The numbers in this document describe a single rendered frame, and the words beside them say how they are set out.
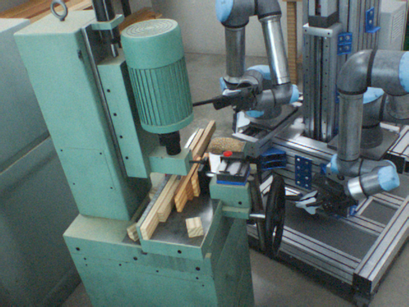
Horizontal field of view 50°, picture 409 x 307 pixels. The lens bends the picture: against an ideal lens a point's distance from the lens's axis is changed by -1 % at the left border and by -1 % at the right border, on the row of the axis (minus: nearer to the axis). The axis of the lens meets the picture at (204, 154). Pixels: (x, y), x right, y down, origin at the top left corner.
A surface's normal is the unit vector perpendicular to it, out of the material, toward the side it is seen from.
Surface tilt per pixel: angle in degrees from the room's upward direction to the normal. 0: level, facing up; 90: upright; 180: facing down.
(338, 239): 0
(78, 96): 90
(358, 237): 0
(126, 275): 90
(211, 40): 90
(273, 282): 0
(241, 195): 90
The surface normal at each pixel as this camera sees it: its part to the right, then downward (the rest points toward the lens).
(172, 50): 0.71, 0.31
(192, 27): -0.43, 0.54
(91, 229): -0.13, -0.82
